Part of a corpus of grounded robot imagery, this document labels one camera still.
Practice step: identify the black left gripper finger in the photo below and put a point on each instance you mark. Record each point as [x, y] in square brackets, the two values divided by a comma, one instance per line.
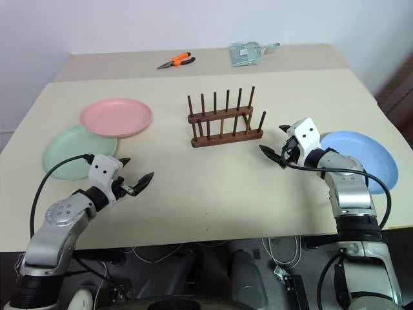
[144, 182]
[124, 161]

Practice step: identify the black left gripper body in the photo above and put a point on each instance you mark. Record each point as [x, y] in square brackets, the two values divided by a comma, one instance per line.
[121, 189]

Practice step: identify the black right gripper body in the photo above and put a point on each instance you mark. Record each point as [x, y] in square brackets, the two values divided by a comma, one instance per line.
[291, 151]

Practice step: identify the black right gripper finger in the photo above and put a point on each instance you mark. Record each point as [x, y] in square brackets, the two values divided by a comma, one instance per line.
[271, 154]
[285, 128]

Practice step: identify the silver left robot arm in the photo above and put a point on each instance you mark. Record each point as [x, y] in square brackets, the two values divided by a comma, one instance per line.
[55, 226]

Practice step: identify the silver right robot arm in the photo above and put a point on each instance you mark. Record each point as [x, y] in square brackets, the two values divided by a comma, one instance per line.
[351, 190]

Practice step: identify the wooden dish rack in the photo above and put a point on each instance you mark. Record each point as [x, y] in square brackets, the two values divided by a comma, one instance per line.
[226, 137]

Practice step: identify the pink plate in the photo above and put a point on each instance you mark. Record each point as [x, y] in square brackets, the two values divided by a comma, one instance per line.
[116, 117]

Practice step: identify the green plate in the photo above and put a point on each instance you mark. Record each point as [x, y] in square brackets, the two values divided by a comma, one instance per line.
[64, 155]

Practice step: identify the blue plate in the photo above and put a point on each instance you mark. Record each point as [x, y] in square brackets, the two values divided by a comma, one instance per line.
[361, 145]

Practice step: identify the white round wheel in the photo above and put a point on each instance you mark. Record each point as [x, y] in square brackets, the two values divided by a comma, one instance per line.
[80, 300]

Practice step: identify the brown wooden furniture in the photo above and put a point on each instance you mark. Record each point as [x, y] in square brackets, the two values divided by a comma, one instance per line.
[398, 93]

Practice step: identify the grey rounded robot leg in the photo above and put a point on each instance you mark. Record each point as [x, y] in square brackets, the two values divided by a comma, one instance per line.
[248, 281]

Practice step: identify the black box under table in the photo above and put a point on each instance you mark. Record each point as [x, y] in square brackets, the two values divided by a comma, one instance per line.
[298, 294]

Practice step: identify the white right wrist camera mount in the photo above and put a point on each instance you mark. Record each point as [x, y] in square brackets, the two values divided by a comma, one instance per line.
[306, 132]

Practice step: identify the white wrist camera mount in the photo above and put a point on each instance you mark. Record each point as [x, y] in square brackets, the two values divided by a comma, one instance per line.
[306, 132]
[103, 168]

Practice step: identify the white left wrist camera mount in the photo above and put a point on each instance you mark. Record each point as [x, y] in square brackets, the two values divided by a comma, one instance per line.
[103, 168]

